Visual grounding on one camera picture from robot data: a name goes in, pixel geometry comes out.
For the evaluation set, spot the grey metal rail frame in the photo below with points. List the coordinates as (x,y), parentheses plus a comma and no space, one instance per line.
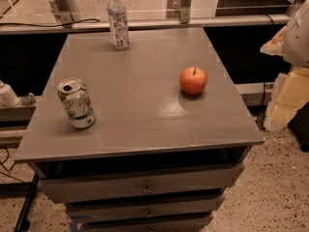
(22,16)

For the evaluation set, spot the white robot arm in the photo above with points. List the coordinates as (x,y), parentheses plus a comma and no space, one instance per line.
(295,44)

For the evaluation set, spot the bottom grey drawer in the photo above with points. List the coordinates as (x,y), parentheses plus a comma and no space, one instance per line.
(154,224)

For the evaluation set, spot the top grey drawer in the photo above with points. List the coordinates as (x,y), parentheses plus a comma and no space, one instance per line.
(134,184)

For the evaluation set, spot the red apple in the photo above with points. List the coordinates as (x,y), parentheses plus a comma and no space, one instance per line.
(193,80)

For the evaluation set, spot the grey drawer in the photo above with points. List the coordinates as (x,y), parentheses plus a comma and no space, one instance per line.
(154,224)
(143,209)
(134,184)

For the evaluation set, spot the black stand leg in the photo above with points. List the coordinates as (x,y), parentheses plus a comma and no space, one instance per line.
(23,224)

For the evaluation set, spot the white cylinder at left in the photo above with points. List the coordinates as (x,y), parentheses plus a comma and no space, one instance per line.
(8,95)

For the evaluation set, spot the white green soda can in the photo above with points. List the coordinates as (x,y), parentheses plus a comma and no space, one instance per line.
(74,96)

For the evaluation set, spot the grey drawer cabinet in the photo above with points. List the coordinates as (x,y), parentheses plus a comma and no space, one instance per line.
(144,120)

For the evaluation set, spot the clear plastic water bottle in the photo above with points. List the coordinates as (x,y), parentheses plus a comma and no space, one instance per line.
(118,24)

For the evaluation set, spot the middle grey drawer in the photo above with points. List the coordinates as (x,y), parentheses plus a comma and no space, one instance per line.
(143,209)

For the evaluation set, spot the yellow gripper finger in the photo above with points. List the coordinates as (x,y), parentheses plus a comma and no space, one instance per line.
(289,94)
(274,46)

